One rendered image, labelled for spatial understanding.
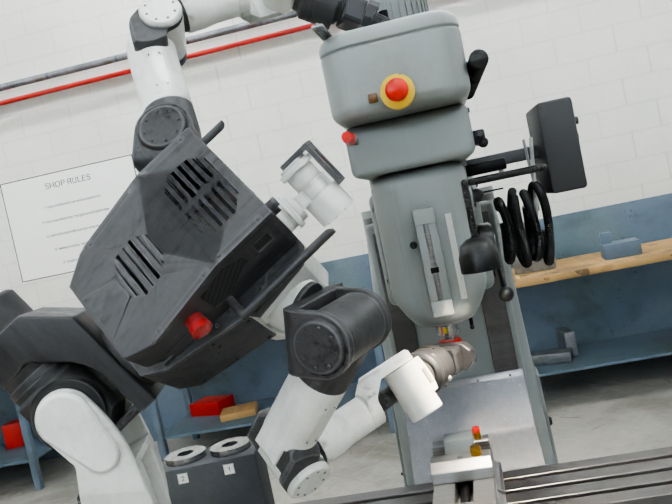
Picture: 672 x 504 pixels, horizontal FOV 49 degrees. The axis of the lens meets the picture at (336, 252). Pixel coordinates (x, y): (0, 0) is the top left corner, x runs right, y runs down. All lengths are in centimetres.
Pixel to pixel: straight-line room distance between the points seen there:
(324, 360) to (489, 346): 99
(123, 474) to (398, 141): 75
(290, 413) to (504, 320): 92
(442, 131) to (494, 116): 437
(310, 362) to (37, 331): 41
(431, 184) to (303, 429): 56
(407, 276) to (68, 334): 65
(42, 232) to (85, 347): 545
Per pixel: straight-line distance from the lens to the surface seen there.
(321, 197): 117
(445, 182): 144
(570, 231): 581
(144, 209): 106
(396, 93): 127
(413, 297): 145
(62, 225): 650
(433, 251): 140
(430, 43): 133
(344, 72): 134
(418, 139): 140
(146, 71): 136
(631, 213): 590
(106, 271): 109
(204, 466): 164
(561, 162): 175
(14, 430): 662
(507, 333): 194
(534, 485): 167
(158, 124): 123
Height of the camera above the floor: 158
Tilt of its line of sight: 3 degrees down
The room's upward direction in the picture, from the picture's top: 12 degrees counter-clockwise
